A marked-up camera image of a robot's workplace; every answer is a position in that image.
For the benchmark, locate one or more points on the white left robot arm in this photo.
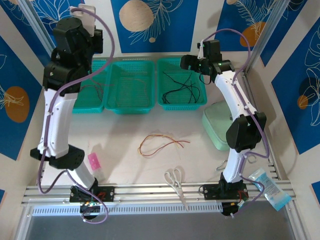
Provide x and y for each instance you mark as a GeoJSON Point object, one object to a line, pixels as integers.
{"type": "Point", "coordinates": [56, 125]}

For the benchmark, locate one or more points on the large teal plastic basket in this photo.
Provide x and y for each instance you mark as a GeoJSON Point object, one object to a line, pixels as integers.
{"type": "Point", "coordinates": [130, 95]}

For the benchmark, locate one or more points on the silver metal hook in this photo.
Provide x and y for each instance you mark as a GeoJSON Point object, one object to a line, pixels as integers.
{"type": "Point", "coordinates": [221, 166]}

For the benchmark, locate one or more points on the silver metal carabiner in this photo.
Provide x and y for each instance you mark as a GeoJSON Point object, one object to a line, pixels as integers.
{"type": "Point", "coordinates": [253, 158]}

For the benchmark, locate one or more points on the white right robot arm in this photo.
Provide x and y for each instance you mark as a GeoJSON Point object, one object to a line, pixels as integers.
{"type": "Point", "coordinates": [233, 165]}

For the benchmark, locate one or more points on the aluminium frame post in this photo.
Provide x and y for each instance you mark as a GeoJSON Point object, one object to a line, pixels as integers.
{"type": "Point", "coordinates": [265, 32]}
{"type": "Point", "coordinates": [37, 27]}

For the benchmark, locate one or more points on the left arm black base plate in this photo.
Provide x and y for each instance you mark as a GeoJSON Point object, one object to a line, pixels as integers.
{"type": "Point", "coordinates": [107, 193]}

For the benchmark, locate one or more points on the aluminium table edge rail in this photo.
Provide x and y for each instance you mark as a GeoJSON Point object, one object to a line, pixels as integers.
{"type": "Point", "coordinates": [150, 191]}

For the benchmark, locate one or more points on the blue plastic packet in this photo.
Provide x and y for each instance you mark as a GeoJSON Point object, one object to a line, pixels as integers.
{"type": "Point", "coordinates": [271, 190]}

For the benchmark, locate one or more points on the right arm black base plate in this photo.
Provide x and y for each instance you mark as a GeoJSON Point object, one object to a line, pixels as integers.
{"type": "Point", "coordinates": [210, 191]}

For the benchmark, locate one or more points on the pink and clear plastic case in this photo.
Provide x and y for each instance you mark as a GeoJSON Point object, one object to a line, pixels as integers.
{"type": "Point", "coordinates": [95, 162]}

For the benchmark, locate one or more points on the aluminium side rail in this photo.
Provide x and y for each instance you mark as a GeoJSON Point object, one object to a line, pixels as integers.
{"type": "Point", "coordinates": [272, 170]}
{"type": "Point", "coordinates": [42, 172]}

